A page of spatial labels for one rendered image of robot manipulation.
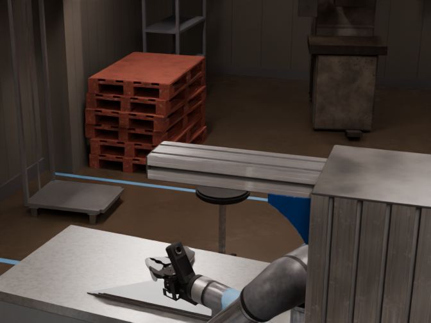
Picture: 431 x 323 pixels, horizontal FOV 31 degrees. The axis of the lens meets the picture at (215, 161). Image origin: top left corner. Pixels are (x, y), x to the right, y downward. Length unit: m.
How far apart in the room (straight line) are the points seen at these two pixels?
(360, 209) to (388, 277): 0.12
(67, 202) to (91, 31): 2.24
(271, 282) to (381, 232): 0.55
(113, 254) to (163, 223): 2.77
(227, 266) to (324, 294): 1.77
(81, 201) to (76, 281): 3.13
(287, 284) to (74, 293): 1.34
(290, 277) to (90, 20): 6.19
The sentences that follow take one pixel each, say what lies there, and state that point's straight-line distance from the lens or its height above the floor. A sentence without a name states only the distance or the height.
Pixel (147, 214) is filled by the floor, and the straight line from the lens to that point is 6.13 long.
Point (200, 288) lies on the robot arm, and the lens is 2.12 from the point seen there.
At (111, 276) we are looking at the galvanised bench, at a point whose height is 1.05.
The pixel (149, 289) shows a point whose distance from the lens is 2.90.
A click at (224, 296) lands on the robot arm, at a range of 2.08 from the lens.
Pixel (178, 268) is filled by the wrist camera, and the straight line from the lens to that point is 2.16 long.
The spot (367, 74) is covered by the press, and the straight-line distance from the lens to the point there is 8.02.
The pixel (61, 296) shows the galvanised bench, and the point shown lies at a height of 1.05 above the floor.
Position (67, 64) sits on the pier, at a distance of 6.74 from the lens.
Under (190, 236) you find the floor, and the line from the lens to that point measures 5.75.
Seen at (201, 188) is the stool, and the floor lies 0.66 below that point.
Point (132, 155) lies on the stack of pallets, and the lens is 6.92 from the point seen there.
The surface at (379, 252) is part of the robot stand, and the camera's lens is 1.28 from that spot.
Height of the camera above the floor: 2.51
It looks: 20 degrees down
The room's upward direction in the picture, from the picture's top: 1 degrees clockwise
